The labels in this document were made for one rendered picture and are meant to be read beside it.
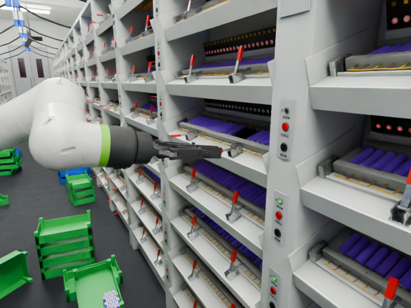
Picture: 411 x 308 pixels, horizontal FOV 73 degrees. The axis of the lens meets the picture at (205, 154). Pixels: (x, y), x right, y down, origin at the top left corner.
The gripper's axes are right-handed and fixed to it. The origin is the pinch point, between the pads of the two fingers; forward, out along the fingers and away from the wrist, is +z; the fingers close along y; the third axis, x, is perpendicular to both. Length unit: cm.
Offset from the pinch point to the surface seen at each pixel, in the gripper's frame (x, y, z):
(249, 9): 34.8, 5.8, 1.7
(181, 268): -60, -36, 18
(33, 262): -106, -134, -37
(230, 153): -0.1, 0.9, 6.9
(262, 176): -2.8, 13.7, 7.5
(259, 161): -0.1, 9.4, 9.6
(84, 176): -80, -245, 6
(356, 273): -16.2, 35.6, 16.1
